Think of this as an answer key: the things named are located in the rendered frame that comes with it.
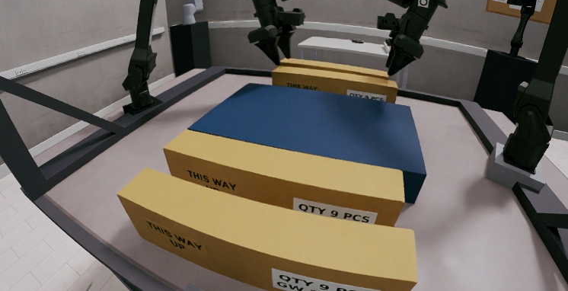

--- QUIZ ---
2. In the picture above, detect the brown cardboard carton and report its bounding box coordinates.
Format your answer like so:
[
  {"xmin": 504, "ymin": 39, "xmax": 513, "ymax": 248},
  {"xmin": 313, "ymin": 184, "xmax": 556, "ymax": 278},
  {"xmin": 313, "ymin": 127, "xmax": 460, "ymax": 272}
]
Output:
[
  {"xmin": 272, "ymin": 66, "xmax": 398, "ymax": 104},
  {"xmin": 278, "ymin": 58, "xmax": 388, "ymax": 80},
  {"xmin": 116, "ymin": 168, "xmax": 418, "ymax": 291},
  {"xmin": 163, "ymin": 130, "xmax": 405, "ymax": 227}
]

